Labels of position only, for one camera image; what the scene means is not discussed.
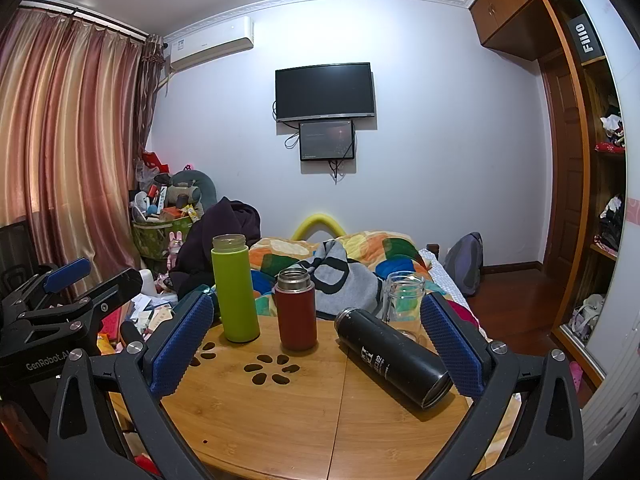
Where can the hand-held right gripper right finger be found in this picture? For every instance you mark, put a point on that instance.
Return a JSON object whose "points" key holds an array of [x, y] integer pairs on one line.
{"points": [[452, 350]]}

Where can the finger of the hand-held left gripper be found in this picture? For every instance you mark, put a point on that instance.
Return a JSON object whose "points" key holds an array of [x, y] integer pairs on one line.
{"points": [[65, 275], [112, 290]]}

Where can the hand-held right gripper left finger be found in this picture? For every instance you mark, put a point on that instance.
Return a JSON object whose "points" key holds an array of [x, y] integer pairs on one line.
{"points": [[177, 347]]}

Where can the black cup with white print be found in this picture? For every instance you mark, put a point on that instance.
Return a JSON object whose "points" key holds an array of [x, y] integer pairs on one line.
{"points": [[390, 355]]}

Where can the clear glass cup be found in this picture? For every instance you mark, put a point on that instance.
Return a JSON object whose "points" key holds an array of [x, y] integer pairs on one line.
{"points": [[400, 300]]}

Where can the green tall cup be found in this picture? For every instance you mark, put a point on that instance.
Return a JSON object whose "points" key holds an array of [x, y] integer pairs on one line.
{"points": [[235, 295]]}

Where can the red cup with steel rim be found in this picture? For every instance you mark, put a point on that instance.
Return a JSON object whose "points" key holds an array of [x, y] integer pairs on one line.
{"points": [[296, 315]]}

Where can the white plastic bottle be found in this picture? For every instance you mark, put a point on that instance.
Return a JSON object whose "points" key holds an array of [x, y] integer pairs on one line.
{"points": [[148, 282]]}

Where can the black office chair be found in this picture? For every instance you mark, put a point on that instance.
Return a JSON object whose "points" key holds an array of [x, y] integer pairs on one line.
{"points": [[17, 255]]}

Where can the green storage basket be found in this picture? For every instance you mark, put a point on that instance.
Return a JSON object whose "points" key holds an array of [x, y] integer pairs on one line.
{"points": [[152, 240]]}

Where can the pink bunny toy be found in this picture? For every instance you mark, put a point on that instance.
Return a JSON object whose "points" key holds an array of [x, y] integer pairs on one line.
{"points": [[175, 249]]}

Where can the grey backpack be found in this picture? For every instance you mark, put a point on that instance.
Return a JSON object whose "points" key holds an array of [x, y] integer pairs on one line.
{"points": [[465, 262]]}

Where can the colourful patchwork quilt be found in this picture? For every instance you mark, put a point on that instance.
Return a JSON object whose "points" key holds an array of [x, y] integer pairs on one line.
{"points": [[395, 255]]}

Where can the dark purple jacket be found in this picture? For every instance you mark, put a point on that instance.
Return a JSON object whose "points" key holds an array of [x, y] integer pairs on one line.
{"points": [[220, 230]]}

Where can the grey blanket with black print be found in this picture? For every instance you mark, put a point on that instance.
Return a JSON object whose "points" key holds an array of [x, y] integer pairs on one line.
{"points": [[345, 280]]}

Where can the grey plush toy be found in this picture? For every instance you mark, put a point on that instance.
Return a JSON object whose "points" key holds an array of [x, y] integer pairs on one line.
{"points": [[192, 185]]}

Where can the red bag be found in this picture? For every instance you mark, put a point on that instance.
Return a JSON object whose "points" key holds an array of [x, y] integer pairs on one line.
{"points": [[152, 161]]}

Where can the white handbag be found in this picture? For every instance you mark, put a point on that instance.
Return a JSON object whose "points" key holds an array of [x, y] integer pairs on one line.
{"points": [[590, 312]]}

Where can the pink striped curtain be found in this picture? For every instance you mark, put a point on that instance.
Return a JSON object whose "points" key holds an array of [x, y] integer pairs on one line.
{"points": [[65, 130]]}

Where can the yellow foam tube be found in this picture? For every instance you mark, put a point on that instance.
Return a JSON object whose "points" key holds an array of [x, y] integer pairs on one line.
{"points": [[315, 221]]}

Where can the dark sheer curtain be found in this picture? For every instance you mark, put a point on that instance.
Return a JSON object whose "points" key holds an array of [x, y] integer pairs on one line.
{"points": [[150, 90]]}

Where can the wooden door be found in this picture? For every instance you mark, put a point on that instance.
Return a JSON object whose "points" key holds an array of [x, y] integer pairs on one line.
{"points": [[562, 170]]}

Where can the wooden wardrobe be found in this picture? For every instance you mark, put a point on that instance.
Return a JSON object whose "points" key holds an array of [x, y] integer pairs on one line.
{"points": [[595, 185]]}

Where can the white air conditioner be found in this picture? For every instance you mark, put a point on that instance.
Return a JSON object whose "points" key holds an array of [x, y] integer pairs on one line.
{"points": [[212, 42]]}

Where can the wooden overhead cabinet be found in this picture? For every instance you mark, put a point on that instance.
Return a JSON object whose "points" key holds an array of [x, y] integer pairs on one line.
{"points": [[515, 5]]}

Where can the small black wall monitor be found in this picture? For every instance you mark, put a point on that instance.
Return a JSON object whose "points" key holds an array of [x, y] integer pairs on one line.
{"points": [[327, 141]]}

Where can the black wall television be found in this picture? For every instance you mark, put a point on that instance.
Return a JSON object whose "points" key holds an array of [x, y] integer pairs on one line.
{"points": [[325, 92]]}

